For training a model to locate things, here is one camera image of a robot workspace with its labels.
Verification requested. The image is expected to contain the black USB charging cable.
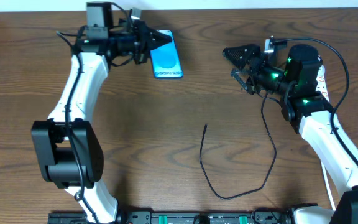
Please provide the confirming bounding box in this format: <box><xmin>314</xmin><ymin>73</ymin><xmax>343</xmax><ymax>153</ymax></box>
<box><xmin>199</xmin><ymin>93</ymin><xmax>278</xmax><ymax>200</ymax></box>

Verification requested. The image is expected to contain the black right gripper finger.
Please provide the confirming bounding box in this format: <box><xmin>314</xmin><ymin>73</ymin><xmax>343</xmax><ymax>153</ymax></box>
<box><xmin>231</xmin><ymin>68</ymin><xmax>255</xmax><ymax>94</ymax></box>
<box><xmin>223</xmin><ymin>44</ymin><xmax>260</xmax><ymax>70</ymax></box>

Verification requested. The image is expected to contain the blue smartphone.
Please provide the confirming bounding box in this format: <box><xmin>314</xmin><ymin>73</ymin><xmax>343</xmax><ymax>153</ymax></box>
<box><xmin>150</xmin><ymin>30</ymin><xmax>183</xmax><ymax>79</ymax></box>

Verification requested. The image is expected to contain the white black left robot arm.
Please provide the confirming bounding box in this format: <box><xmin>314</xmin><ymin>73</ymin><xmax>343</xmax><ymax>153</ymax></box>
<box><xmin>31</xmin><ymin>19</ymin><xmax>173</xmax><ymax>223</ymax></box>

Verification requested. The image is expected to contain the white power strip cord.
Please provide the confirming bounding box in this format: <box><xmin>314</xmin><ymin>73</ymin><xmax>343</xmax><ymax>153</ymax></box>
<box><xmin>320</xmin><ymin>160</ymin><xmax>337</xmax><ymax>211</ymax></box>

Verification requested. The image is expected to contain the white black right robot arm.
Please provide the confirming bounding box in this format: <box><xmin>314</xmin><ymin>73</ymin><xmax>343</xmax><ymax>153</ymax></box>
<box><xmin>223</xmin><ymin>42</ymin><xmax>358</xmax><ymax>223</ymax></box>

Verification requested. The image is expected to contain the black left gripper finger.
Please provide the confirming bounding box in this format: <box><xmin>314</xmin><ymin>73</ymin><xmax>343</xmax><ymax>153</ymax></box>
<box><xmin>134</xmin><ymin>51</ymin><xmax>150</xmax><ymax>65</ymax></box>
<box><xmin>149</xmin><ymin>29</ymin><xmax>173</xmax><ymax>50</ymax></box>

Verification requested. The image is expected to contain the white power strip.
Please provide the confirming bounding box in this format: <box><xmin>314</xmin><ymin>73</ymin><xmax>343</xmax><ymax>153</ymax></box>
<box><xmin>316</xmin><ymin>65</ymin><xmax>329</xmax><ymax>101</ymax></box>

